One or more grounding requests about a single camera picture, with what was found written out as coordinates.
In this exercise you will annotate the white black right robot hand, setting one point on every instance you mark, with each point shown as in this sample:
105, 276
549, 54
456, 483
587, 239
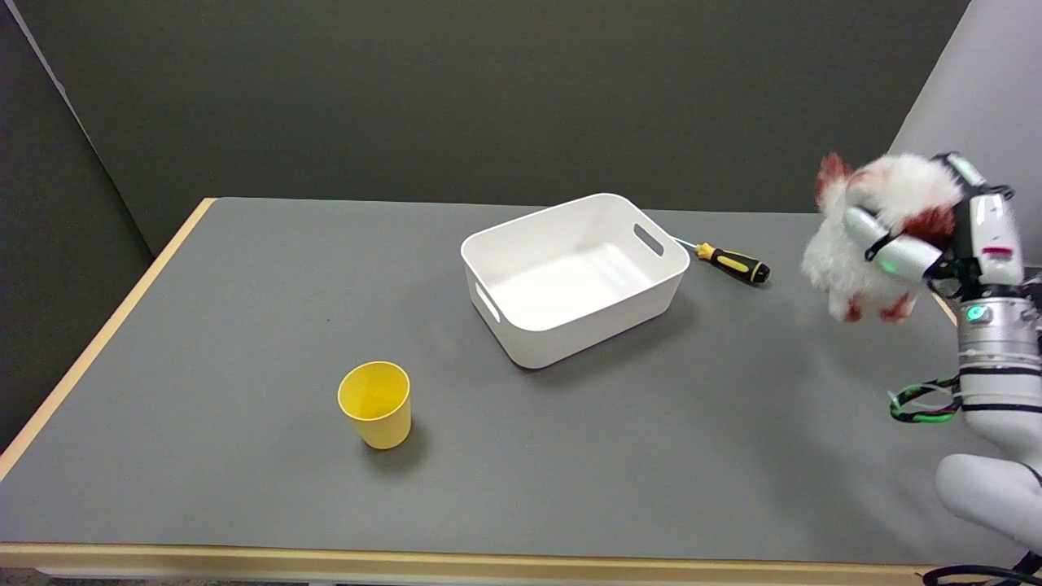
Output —
977, 236

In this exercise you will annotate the yellow plastic cup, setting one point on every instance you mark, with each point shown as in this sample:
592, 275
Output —
376, 404

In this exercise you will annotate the white brown plush toy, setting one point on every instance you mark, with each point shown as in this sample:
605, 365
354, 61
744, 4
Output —
883, 228

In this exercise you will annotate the white plastic storage bin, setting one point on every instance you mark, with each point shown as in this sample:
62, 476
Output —
574, 277

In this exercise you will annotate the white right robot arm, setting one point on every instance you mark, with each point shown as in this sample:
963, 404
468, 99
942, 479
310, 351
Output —
997, 423

